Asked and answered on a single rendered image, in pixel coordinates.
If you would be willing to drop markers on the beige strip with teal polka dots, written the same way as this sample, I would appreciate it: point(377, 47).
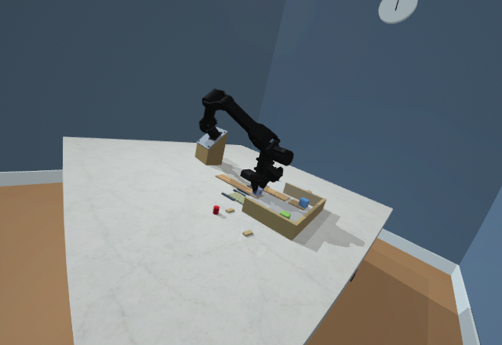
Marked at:
point(237, 197)

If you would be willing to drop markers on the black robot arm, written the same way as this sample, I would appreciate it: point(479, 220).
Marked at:
point(258, 133)

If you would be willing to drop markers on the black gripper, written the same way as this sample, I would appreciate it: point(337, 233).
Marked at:
point(255, 177)

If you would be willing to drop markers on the tan strip with red stripes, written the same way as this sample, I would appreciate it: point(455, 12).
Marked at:
point(234, 183)

